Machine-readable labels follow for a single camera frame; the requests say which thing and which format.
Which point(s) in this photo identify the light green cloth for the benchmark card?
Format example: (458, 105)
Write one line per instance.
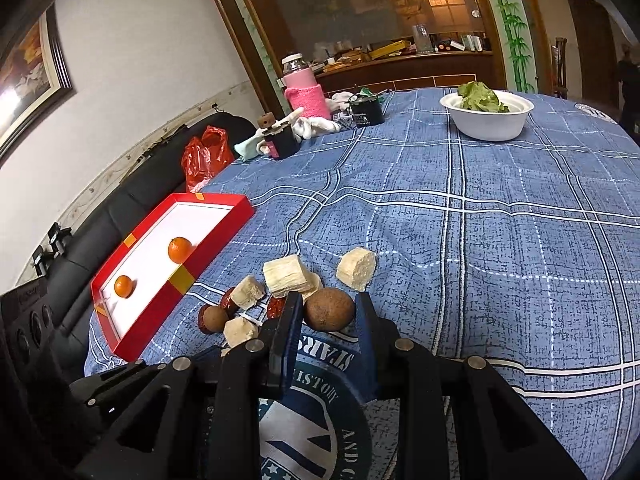
(246, 147)

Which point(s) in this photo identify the wooden framed glass partition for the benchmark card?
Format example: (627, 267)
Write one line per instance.
(350, 10)

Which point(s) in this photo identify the small black jar pink label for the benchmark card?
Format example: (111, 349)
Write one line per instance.
(282, 142)

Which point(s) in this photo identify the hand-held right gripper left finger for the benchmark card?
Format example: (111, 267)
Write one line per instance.
(289, 340)

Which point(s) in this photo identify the white bowl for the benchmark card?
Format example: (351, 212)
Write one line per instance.
(487, 122)

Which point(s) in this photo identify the wooden cork stopper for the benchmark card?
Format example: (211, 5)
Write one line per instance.
(265, 121)

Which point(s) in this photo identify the framed wall picture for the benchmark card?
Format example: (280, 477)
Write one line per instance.
(30, 70)

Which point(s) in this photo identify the yellow box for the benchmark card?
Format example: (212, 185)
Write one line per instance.
(390, 50)

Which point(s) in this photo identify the jar with pink knitted sleeve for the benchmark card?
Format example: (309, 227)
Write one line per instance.
(305, 95)

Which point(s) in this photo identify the black leather sofa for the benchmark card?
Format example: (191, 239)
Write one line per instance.
(125, 200)

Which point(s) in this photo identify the small brown round fruit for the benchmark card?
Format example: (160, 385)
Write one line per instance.
(215, 319)

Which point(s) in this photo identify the red tray with white inside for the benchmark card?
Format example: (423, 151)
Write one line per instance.
(210, 220)

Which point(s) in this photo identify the green lettuce leaves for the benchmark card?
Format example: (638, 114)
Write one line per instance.
(482, 96)

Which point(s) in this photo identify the wooden chair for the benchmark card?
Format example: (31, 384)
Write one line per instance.
(560, 67)

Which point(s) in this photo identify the bamboo painted panel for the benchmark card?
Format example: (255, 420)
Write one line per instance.
(510, 25)

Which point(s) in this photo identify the clear plastic container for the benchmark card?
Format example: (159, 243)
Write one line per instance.
(421, 37)

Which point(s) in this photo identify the wooden sideboard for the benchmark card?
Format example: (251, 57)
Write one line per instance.
(425, 67)

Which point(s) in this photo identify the large brown round fruit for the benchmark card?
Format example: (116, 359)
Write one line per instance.
(328, 310)

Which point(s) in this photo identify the white socks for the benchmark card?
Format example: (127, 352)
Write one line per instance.
(317, 126)

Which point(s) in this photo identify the black wall plug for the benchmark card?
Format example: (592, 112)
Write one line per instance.
(57, 237)
(40, 260)

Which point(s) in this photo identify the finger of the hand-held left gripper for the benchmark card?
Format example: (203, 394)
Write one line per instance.
(115, 400)
(120, 377)

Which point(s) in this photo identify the large orange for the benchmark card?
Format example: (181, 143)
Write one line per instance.
(179, 250)

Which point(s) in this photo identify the black box with white label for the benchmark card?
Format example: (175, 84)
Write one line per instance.
(366, 112)

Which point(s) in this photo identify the wooden door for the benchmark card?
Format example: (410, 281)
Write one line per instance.
(592, 45)

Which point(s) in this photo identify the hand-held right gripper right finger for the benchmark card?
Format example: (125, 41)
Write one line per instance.
(367, 350)

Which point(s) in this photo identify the small orange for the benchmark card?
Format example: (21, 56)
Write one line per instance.
(123, 286)

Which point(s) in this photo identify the large sugarcane piece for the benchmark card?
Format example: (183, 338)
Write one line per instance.
(287, 275)

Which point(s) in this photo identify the red plastic bag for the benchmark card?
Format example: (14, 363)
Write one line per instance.
(207, 157)

